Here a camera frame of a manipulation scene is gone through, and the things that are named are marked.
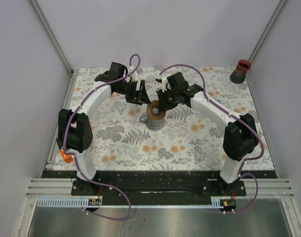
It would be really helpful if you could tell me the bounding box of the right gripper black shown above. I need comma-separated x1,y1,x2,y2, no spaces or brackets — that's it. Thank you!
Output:
156,87,179,113

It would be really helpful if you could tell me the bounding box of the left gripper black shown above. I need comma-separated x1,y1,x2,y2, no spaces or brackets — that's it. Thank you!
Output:
115,79,151,105

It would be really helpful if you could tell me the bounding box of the wooden dripper ring holder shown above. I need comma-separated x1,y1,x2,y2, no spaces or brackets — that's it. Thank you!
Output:
146,100,166,121

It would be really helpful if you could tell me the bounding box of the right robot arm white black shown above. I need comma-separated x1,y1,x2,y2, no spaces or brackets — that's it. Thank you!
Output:
156,72,259,196

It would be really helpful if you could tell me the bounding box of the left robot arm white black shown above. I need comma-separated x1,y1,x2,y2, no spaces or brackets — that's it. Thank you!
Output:
56,62,151,195

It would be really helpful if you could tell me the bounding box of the glass coffee server carafe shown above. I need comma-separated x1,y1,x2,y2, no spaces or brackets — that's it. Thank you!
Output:
139,114,166,131

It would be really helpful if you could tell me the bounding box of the coffee paper filter box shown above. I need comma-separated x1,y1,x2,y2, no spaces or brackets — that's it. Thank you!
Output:
60,147,74,163

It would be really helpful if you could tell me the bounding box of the floral pattern table mat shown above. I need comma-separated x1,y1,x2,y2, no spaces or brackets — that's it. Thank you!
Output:
51,66,276,171

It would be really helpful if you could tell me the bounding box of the dark mug red rim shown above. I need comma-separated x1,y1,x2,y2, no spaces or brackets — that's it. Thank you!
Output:
230,59,251,84

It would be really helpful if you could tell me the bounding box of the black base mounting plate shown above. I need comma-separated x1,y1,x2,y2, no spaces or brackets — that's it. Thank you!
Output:
71,169,275,197

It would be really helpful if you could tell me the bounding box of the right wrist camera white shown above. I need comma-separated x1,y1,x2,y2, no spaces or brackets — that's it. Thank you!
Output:
156,77,169,91

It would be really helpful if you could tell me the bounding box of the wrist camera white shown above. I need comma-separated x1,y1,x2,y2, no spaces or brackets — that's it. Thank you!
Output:
129,65,139,82
156,77,169,91

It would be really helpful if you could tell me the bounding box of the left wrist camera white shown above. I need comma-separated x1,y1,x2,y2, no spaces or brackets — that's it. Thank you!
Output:
129,65,139,82

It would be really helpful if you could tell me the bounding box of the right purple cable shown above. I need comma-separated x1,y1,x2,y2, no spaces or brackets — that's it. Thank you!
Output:
159,64,266,214

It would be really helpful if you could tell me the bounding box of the purple cable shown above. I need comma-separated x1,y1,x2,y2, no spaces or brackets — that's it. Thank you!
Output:
62,53,133,220
159,64,266,214

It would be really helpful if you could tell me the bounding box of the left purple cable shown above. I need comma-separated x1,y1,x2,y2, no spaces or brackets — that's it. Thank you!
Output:
62,53,133,220

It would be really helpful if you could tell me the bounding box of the white slotted cable duct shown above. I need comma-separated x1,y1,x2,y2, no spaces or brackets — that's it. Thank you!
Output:
37,197,224,209

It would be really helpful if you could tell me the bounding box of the aluminium rail frame front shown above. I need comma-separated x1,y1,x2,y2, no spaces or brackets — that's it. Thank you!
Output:
27,178,294,198

